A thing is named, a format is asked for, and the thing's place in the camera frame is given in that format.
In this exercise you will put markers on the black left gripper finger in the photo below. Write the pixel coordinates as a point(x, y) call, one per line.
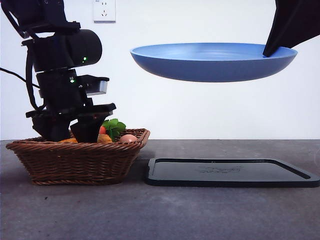
point(87, 130)
point(52, 128)

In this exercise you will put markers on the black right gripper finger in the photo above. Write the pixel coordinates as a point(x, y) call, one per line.
point(292, 22)

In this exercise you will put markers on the yellow corn cob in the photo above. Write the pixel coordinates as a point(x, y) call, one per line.
point(105, 139)

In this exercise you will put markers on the blue round plate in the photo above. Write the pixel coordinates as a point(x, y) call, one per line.
point(212, 65)

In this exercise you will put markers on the brown wicker basket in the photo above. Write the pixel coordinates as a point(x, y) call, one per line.
point(75, 162)

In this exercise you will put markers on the orange carrot with green leaves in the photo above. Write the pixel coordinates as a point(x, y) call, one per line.
point(115, 126)

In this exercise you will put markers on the brown egg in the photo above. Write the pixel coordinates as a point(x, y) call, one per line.
point(128, 138)

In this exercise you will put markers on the black rectangular tray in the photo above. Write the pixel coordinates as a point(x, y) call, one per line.
point(225, 175)

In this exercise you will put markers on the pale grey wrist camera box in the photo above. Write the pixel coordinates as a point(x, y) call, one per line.
point(103, 86)

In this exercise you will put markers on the white wall socket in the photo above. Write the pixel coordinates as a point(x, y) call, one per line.
point(104, 12)

